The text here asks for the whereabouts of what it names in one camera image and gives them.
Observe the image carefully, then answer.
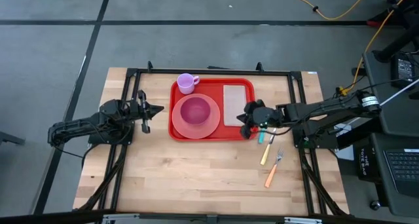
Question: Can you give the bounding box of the red plastic tray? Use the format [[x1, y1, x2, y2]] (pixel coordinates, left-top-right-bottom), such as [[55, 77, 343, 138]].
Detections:
[[168, 77, 260, 143]]

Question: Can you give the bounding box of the black tote bag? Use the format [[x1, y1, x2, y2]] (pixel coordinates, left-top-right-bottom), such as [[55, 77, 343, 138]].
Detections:
[[354, 145, 378, 183]]

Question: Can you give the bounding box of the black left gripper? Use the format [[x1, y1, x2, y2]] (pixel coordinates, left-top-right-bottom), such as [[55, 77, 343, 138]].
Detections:
[[126, 89, 165, 134]]

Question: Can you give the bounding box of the white paper sheet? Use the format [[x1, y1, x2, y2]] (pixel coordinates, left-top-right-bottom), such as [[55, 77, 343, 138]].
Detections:
[[333, 121, 355, 162]]

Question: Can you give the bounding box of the pink round plate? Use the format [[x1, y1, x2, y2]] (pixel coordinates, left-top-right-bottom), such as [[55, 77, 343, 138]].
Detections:
[[171, 92, 221, 140]]

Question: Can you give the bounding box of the red floor object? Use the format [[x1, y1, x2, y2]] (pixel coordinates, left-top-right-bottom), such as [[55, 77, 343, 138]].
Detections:
[[366, 16, 394, 28]]

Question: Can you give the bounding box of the black aluminium table frame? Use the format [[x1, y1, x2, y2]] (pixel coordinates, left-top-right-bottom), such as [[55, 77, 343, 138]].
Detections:
[[74, 60, 350, 219]]

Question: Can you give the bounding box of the white cable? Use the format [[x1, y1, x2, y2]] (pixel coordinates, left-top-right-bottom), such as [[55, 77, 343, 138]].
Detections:
[[379, 82, 419, 106]]

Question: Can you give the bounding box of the black stand leg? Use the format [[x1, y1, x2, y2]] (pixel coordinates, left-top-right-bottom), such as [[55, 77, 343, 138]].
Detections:
[[373, 19, 419, 63]]

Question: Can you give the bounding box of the grey metal bar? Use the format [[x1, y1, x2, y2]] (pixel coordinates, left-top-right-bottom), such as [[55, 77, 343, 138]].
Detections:
[[100, 212, 323, 224]]

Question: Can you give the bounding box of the dark grey side desk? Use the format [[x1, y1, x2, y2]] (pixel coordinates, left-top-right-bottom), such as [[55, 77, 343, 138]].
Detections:
[[362, 50, 419, 219]]

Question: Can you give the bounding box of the black chair leg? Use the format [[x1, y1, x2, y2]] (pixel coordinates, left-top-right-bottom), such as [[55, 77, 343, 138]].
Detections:
[[0, 131, 26, 147]]

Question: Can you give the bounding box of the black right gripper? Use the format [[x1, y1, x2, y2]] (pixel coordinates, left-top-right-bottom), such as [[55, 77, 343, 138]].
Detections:
[[236, 99, 284, 141]]

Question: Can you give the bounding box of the knife with yellow handle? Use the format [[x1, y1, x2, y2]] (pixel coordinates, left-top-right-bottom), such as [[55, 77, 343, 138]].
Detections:
[[259, 128, 278, 166]]

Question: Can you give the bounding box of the yellow extension cable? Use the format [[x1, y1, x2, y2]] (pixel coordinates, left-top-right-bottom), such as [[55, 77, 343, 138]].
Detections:
[[271, 0, 371, 21], [338, 0, 419, 98]]

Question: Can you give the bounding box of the fork with orange handle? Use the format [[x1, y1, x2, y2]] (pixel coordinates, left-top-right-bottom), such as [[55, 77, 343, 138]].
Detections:
[[264, 147, 285, 189]]

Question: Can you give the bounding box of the beige napkin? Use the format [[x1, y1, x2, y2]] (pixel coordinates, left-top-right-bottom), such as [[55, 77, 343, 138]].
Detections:
[[222, 84, 248, 128]]

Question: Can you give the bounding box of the magenta plastic bowl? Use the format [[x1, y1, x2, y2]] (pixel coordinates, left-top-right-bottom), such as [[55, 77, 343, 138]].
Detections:
[[179, 96, 211, 126]]

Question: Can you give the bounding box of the black laptop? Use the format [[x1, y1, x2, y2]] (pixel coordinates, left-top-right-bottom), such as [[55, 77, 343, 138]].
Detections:
[[382, 148, 419, 199]]

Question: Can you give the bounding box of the black power adapter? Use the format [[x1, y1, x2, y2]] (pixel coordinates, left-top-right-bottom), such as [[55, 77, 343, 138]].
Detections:
[[390, 52, 418, 90]]

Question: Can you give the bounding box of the lilac plastic mug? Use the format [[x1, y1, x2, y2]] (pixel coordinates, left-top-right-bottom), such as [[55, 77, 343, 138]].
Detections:
[[176, 72, 201, 96]]

